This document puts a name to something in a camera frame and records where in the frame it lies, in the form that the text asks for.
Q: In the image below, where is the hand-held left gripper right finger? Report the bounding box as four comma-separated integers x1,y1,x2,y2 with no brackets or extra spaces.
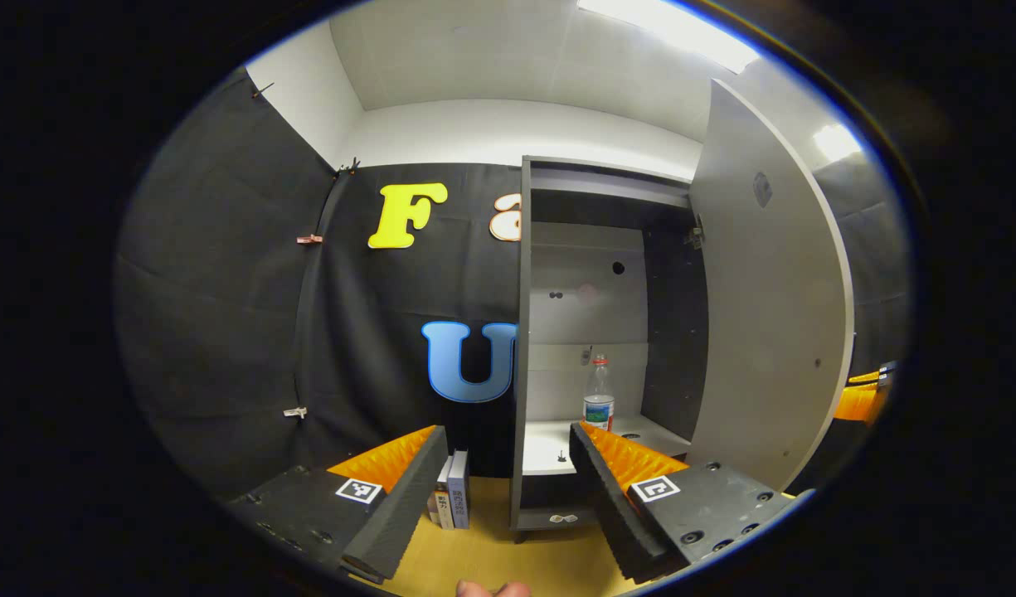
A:
569,420,800,585

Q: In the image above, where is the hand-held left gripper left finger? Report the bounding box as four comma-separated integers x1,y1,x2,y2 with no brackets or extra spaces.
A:
224,425,450,585

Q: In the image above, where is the clear plastic bottle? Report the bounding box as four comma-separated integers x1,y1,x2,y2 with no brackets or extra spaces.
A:
583,354,615,432

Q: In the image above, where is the beige cabinet door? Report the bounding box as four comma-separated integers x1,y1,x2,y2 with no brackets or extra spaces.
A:
686,79,855,496

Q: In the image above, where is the small ceiling light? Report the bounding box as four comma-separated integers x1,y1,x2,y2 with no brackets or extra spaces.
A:
813,124,863,163

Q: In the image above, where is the black backdrop cloth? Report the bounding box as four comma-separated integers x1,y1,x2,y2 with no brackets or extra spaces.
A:
114,66,911,498

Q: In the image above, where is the long ceiling light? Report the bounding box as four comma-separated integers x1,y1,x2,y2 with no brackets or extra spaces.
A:
578,0,761,74

